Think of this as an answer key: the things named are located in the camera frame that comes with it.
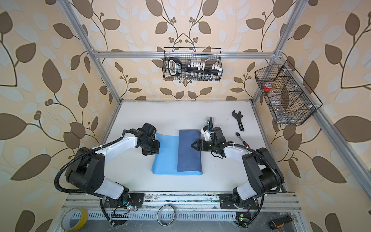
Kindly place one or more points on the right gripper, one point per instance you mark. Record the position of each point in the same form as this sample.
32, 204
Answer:
200, 142

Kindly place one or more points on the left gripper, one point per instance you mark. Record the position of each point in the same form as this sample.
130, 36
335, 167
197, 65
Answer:
156, 150

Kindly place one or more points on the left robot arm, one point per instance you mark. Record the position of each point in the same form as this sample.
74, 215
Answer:
85, 173

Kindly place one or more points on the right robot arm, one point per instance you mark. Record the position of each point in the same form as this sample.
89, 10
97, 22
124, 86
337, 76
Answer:
263, 174

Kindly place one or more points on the black adjustable wrench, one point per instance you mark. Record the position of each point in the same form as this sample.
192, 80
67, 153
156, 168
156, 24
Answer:
238, 116

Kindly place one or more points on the red capped plastic item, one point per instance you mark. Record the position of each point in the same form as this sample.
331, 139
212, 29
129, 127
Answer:
267, 87

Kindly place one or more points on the orange black screwdriver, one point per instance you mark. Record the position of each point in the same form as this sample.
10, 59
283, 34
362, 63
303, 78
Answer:
280, 222

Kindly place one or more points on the yellow tape roll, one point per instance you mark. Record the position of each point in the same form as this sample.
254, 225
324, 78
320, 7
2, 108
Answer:
74, 219

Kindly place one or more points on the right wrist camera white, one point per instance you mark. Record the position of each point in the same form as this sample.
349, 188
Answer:
206, 133

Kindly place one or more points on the red handled ratchet wrench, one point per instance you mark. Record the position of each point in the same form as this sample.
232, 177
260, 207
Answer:
242, 140

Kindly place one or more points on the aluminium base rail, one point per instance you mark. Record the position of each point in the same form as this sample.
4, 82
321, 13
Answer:
216, 206

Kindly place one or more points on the black socket set rail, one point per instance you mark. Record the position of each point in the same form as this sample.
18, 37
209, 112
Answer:
177, 68

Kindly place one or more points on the back wire basket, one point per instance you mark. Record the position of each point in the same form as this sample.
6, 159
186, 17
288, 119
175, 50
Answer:
208, 55

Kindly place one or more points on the wire basket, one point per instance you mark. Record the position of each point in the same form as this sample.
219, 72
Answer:
208, 55
291, 101

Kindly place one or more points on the right wire basket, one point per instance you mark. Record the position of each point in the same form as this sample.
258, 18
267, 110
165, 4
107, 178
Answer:
291, 101

